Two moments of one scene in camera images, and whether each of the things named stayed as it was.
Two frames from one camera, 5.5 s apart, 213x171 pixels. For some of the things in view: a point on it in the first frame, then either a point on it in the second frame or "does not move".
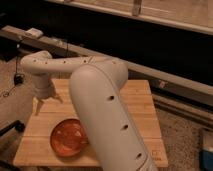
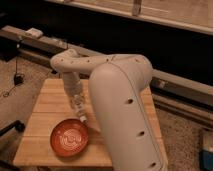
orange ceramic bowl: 69,137 does not move
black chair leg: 18,125 does not move
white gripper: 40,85 -> 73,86
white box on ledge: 34,32 does not move
